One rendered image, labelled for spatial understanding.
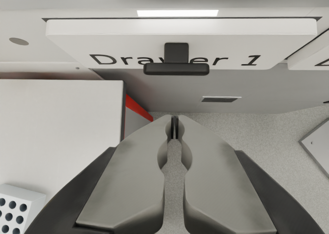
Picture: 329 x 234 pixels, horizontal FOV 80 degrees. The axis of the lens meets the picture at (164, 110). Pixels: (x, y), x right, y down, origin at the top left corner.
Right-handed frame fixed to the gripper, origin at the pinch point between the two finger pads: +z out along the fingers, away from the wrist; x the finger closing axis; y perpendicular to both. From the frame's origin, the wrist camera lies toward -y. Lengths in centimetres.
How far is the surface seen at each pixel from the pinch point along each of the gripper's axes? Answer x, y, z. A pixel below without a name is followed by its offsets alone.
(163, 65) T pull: -1.3, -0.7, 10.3
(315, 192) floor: 75, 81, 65
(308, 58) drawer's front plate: 17.4, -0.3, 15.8
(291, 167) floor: 63, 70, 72
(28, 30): -18.0, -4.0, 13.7
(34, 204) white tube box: -22.9, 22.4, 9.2
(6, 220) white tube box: -27.0, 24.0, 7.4
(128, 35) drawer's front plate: -5.1, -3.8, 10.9
